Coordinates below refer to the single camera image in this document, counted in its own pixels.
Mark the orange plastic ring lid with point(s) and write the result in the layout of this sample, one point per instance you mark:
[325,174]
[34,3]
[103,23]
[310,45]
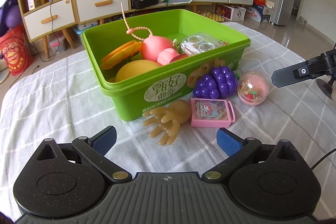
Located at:
[120,54]

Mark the pink capsule toy ball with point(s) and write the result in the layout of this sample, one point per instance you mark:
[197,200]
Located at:
[253,88]

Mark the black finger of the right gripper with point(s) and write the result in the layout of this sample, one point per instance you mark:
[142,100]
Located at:
[310,69]

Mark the clear plastic blister pack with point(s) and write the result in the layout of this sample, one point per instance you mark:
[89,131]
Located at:
[199,43]

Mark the beige rubber hand toy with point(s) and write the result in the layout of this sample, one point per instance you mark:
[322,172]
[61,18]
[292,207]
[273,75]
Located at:
[168,120]

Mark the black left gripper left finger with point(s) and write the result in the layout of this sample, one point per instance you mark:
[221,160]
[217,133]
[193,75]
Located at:
[92,153]

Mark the pink cartoon card case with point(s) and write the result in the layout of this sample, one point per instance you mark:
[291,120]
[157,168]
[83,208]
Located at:
[210,113]

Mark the red cartoon bucket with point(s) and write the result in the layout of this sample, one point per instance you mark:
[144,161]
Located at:
[14,50]

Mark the grey checked tablecloth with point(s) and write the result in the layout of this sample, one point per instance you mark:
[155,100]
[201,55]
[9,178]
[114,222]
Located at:
[64,101]

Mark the purple plush toy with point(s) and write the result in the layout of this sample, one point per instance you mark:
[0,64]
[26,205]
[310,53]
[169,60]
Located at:
[10,16]

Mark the green plastic storage box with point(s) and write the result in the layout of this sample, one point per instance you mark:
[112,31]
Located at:
[134,96]

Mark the pink toy with beaded strap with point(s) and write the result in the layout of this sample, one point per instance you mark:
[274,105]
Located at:
[155,48]

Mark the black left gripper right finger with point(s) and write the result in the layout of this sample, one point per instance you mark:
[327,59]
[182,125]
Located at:
[240,152]

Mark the yellow toy fruit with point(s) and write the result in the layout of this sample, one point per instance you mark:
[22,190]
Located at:
[135,68]

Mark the purple toy grapes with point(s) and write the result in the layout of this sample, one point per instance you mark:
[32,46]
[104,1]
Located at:
[220,83]

